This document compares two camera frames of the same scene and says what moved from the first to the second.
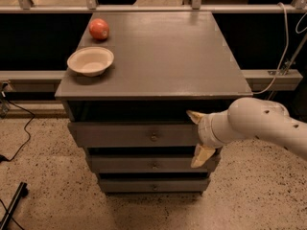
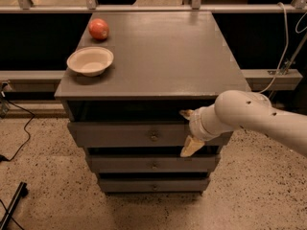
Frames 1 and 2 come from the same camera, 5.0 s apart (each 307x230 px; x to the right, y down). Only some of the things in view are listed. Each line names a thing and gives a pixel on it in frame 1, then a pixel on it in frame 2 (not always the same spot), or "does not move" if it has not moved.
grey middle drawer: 138,163 does not move
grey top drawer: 134,134 does not move
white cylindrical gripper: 205,132 to 196,126
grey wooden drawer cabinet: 132,119 does not move
